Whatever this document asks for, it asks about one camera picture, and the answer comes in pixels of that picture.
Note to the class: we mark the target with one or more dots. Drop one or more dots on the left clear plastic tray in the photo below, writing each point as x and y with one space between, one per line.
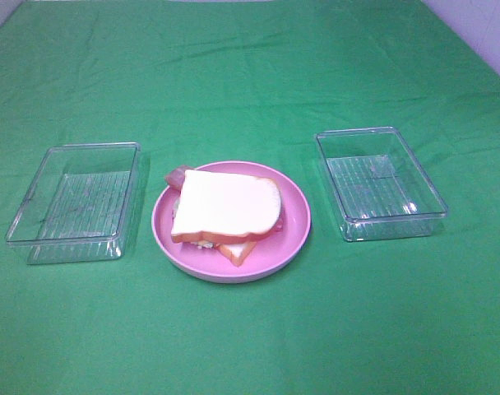
79 205

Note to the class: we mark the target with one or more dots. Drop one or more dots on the clear plastic tray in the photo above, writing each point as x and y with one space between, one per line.
377 186
79 205

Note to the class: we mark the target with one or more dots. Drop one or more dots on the bacon strip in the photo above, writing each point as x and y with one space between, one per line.
278 226
176 177

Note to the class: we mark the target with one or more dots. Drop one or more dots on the green lettuce leaf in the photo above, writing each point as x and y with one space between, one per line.
202 244

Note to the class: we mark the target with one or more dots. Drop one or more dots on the toast bread slice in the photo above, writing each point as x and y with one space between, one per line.
236 253
225 208

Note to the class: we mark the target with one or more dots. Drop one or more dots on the pink round plate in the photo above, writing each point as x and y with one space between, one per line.
269 256

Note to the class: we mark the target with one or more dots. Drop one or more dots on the right clear plastic tray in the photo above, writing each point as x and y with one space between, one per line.
377 186

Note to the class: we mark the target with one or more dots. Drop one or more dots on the green tablecloth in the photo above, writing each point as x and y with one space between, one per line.
200 82

